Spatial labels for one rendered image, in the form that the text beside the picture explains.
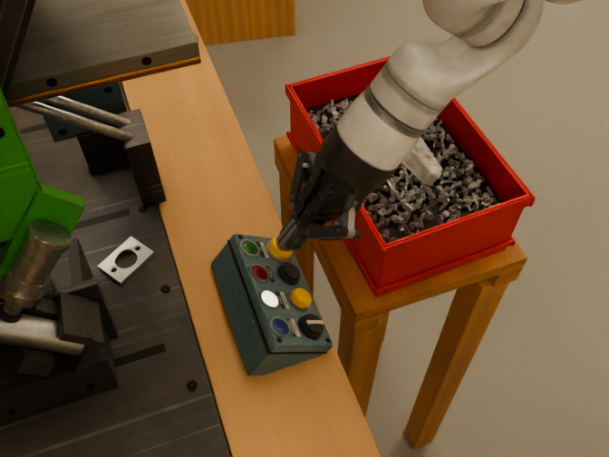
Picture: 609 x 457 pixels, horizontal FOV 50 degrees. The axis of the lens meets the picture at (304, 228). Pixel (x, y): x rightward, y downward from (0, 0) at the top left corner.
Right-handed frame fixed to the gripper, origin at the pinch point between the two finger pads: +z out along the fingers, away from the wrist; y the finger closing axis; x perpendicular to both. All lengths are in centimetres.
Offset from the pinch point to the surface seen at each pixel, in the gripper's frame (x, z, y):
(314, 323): -0.2, 2.3, 10.3
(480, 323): 44.1, 10.3, 3.7
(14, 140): -30.6, -3.8, -2.6
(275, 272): -1.6, 3.4, 2.8
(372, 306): 16.6, 7.4, 3.8
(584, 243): 137, 20, -33
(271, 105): 82, 58, -120
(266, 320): -5.1, 3.6, 9.3
